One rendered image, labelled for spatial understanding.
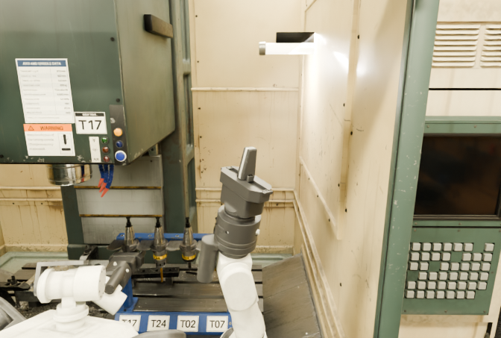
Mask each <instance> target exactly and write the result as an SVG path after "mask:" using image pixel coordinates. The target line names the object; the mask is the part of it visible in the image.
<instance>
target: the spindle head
mask: <svg viewBox="0 0 501 338"><path fill-rule="evenodd" d="M171 38H173V27H172V25H171V24H170V21H169V6H168V0H0V164H95V165H115V161H114V153H113V138H112V130H111V122H110V108H109V105H123V107H124V115H125V133H126V142H127V158H128V165H130V164H132V163H133V162H134V161H135V160H137V159H138V158H140V157H141V156H142V155H143V154H144V153H146V152H147V151H149V150H150V149H151V148H153V147H154V146H155V145H156V144H157V143H159V142H160V141H162V140H163V139H165V138H166V137H167V136H168V135H169V134H171V133H172V132H173V131H175V118H174V91H173V77H172V62H171ZM16 59H67V63H68V70H69V81H70V87H71V94H72V106H73V112H74V118H75V112H105V119H106V127H107V133H106V134H77V131H76V124H75V123H25V114H24V109H23V104H22V96H21V90H20V85H19V76H18V72H17V67H16ZM24 124H71V125H72V136H73V143H74V149H75V156H36V155H28V147H27V143H26V138H25V129H24ZM89 137H98V140H99V147H100V155H101V163H92V156H91V150H90V143H89ZM102 137H107V138H108V139H109V142H108V144H106V145H105V144H102V143H101V138H102ZM103 146H108V147H109V148H110V152H109V153H108V154H104V153H103V152H102V151H101V148H102V147H103ZM104 155H108V156H109V157H110V159H111V161H110V162H109V163H105V162H104V161H103V160H102V158H103V156H104Z"/></svg>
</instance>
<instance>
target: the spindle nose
mask: <svg viewBox="0 0 501 338"><path fill-rule="evenodd" d="M45 167H46V172H47V178H48V182H49V183H50V184H52V185H56V186H67V185H73V184H80V183H83V182H85V181H88V180H89V179H91V177H92V164H46V165H45Z"/></svg>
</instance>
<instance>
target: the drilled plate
mask: <svg viewBox="0 0 501 338"><path fill-rule="evenodd" d="M53 261H70V260H50V261H49V262H53ZM108 264H109V260H89V262H88V264H84V265H67V266H68V267H67V266H48V269H51V268H52V267H53V269H55V271H56V272H62V271H61V270H63V271H67V270H68V269H69V268H70V269H75V268H79V267H80V266H100V265H101V266H105V268H106V267H107V266H108ZM58 270H59V271H58ZM35 274H36V273H35ZM35 274H34V275H33V276H32V277H31V278H30V279H29V280H28V281H26V283H28V284H30V286H31V288H30V289H29V290H25V291H16V294H17V298H18V301H40V300H39V299H38V298H37V296H35V295H34V284H32V282H33V283H34V279H35ZM51 301H54V302H62V299H61V298H57V299H52V300H51Z"/></svg>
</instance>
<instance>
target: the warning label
mask: <svg viewBox="0 0 501 338"><path fill-rule="evenodd" d="M24 129H25V138H26V143H27V147H28V155H36V156H75V149H74V143H73V136H72V125H71V124H24Z"/></svg>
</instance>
